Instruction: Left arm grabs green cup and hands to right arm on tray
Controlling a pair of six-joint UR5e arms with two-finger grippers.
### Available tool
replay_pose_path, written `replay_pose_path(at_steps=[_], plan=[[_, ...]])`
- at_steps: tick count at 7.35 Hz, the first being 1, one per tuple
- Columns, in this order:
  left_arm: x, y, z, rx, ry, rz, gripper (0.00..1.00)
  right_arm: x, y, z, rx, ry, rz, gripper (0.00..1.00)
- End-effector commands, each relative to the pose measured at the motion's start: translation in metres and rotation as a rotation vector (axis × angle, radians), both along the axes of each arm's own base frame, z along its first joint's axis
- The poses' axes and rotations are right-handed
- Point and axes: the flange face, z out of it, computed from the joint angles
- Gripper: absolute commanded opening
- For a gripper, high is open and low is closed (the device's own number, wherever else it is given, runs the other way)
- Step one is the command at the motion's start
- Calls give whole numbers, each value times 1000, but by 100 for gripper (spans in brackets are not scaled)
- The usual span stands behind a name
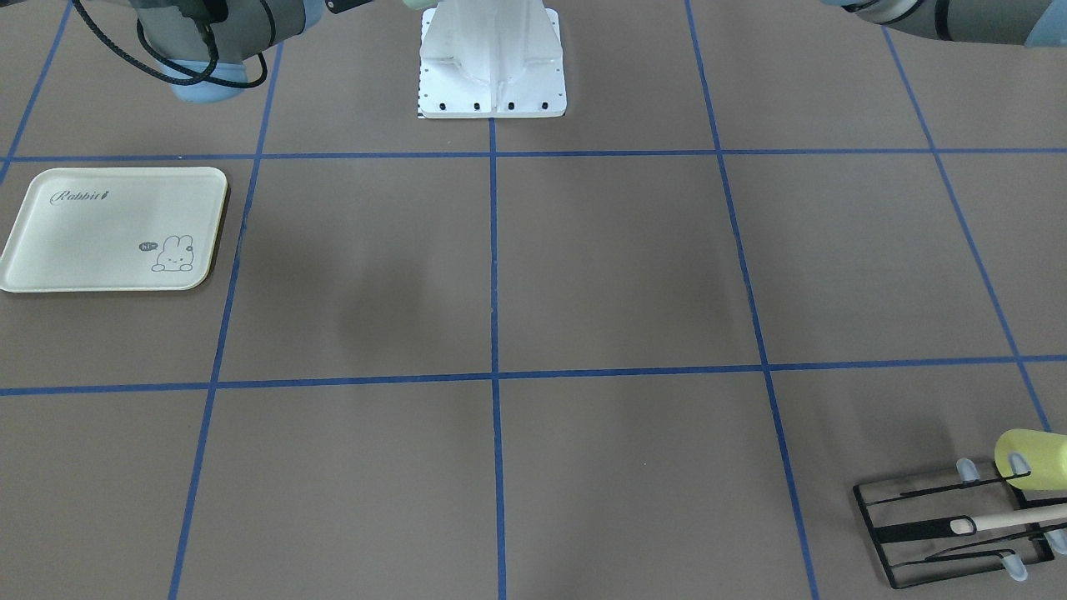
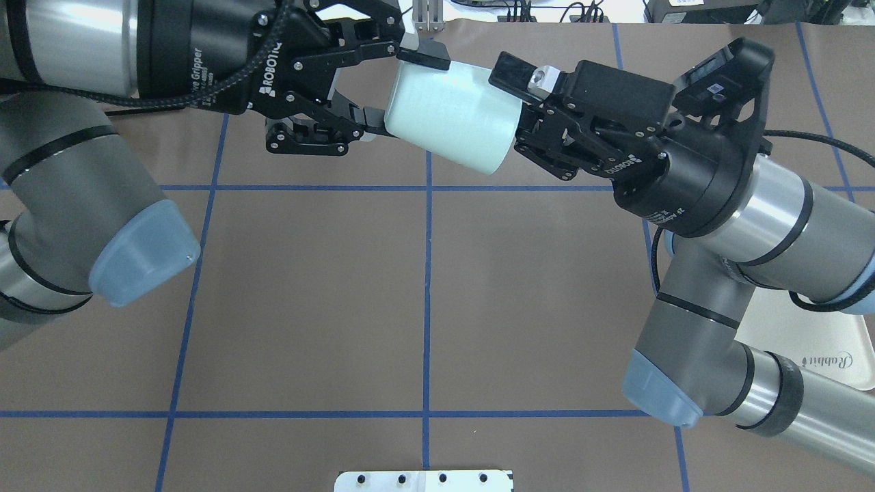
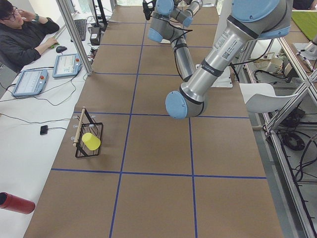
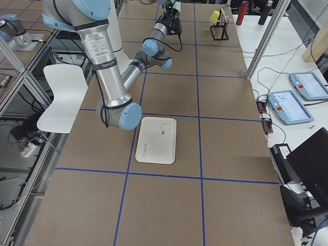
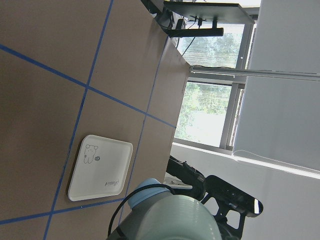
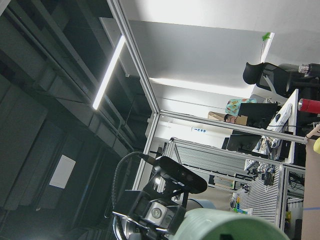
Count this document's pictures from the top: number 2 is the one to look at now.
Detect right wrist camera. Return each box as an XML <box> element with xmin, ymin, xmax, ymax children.
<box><xmin>672</xmin><ymin>37</ymin><xmax>775</xmax><ymax>130</ymax></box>

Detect green cup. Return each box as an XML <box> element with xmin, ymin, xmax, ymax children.
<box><xmin>384</xmin><ymin>61</ymin><xmax>523</xmax><ymax>175</ymax></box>

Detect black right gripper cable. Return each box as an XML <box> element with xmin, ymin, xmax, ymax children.
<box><xmin>649</xmin><ymin>128</ymin><xmax>875</xmax><ymax>314</ymax></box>

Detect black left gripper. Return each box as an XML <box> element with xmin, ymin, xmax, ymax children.
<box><xmin>137</xmin><ymin>1</ymin><xmax>451</xmax><ymax>156</ymax></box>

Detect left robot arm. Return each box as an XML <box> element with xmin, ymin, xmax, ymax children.
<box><xmin>1</xmin><ymin>1</ymin><xmax>450</xmax><ymax>349</ymax></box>

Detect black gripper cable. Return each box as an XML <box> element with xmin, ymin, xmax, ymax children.
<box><xmin>649</xmin><ymin>128</ymin><xmax>875</xmax><ymax>314</ymax></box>
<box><xmin>0</xmin><ymin>7</ymin><xmax>295</xmax><ymax>110</ymax></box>

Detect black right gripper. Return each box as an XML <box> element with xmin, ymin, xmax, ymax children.
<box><xmin>488</xmin><ymin>52</ymin><xmax>764</xmax><ymax>237</ymax></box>

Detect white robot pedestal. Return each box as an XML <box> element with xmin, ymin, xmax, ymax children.
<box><xmin>332</xmin><ymin>469</ymin><xmax>515</xmax><ymax>491</ymax></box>

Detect orange usb hub far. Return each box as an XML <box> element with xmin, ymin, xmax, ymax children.
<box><xmin>497</xmin><ymin>1</ymin><xmax>537</xmax><ymax>24</ymax></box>

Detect aluminium frame post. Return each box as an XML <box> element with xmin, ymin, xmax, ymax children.
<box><xmin>412</xmin><ymin>0</ymin><xmax>446</xmax><ymax>34</ymax></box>

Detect cream rabbit tray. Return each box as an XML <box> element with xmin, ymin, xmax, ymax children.
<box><xmin>736</xmin><ymin>288</ymin><xmax>874</xmax><ymax>392</ymax></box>

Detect black mini computer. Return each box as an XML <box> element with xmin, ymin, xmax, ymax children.
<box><xmin>644</xmin><ymin>1</ymin><xmax>760</xmax><ymax>25</ymax></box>

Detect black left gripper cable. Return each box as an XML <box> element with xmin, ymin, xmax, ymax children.
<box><xmin>0</xmin><ymin>7</ymin><xmax>295</xmax><ymax>110</ymax></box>

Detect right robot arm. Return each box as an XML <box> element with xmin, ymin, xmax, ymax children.
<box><xmin>489</xmin><ymin>38</ymin><xmax>874</xmax><ymax>476</ymax></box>

